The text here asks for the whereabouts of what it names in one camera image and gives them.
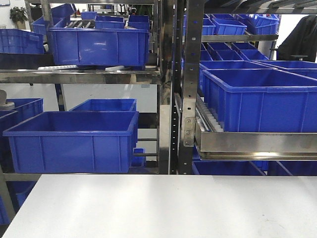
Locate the large blue bin lower left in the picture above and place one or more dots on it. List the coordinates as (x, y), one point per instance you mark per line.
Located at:
(74, 142)

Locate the stainless steel shelving rack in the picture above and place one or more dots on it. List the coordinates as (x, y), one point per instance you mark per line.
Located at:
(181, 121)

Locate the blue bin behind right bin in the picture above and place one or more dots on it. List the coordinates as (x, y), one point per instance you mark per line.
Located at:
(225, 64)

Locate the large blue bin right shelf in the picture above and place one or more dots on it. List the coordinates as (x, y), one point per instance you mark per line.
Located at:
(262, 100)

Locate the blue bin far left lower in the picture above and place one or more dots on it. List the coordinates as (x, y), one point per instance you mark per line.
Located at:
(23, 109)

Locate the blue bin bottom right shelf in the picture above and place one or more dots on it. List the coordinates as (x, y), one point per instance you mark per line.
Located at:
(226, 168)

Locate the large blue bin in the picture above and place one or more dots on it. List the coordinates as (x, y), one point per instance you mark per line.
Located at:
(112, 47)
(74, 142)

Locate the potted green plant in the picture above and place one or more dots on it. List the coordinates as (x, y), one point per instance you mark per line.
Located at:
(18, 16)

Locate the blue crate upper far left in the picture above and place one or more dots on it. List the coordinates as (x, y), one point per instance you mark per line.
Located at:
(15, 41)

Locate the black jacket on chair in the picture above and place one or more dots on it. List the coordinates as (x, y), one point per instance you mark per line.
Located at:
(301, 41)

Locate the blue bin behind lower left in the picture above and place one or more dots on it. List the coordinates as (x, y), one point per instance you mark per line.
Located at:
(107, 105)

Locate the large blue bin upper left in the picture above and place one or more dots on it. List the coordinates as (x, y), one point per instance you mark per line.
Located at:
(112, 47)

